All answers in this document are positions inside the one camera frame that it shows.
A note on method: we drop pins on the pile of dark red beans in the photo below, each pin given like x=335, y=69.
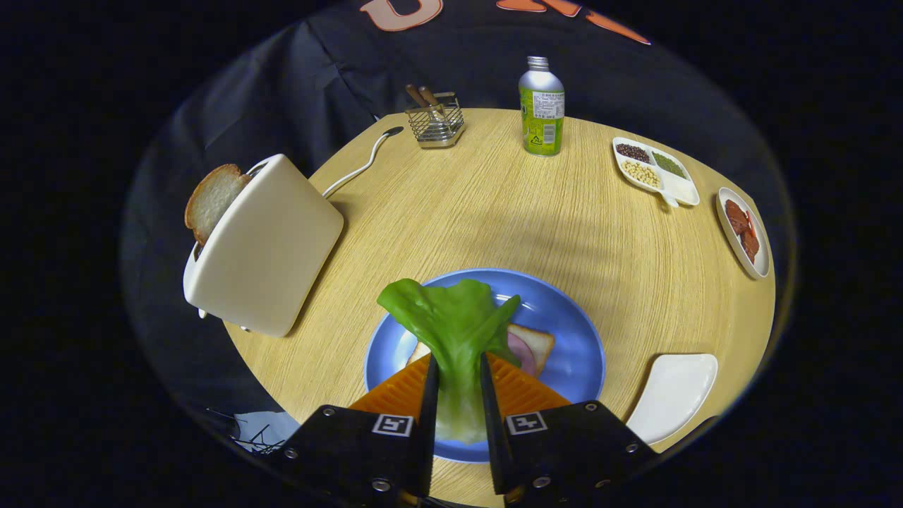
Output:
x=633, y=152

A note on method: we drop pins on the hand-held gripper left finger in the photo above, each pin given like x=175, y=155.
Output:
x=427, y=423

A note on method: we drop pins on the white curved empty plate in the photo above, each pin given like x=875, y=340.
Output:
x=670, y=395

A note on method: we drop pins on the silver bottle with green label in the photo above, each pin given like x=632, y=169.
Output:
x=542, y=120

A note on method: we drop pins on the white oval sausage plate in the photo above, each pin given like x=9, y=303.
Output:
x=762, y=261

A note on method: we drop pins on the toast slice under ham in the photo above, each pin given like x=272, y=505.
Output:
x=541, y=346

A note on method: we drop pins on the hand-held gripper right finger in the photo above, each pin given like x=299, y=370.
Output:
x=492, y=437

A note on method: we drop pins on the green lettuce leaf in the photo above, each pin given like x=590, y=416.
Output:
x=458, y=331

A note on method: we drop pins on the black backdrop cloth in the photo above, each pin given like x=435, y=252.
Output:
x=247, y=106

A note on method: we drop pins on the pile of yellow soybeans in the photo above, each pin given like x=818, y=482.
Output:
x=640, y=173

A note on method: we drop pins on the plain bread slice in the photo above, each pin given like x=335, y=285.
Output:
x=211, y=201

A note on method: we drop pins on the pink ham slice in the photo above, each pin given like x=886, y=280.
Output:
x=520, y=351

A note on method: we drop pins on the pile of green beans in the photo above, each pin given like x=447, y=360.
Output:
x=668, y=164

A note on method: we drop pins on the red sausage slice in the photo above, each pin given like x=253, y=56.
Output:
x=736, y=215
x=750, y=244

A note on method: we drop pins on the blue round plate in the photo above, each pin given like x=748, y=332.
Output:
x=564, y=339

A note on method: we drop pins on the white divided dish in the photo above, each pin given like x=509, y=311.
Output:
x=681, y=187

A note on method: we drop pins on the white toaster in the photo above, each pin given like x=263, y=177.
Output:
x=275, y=240

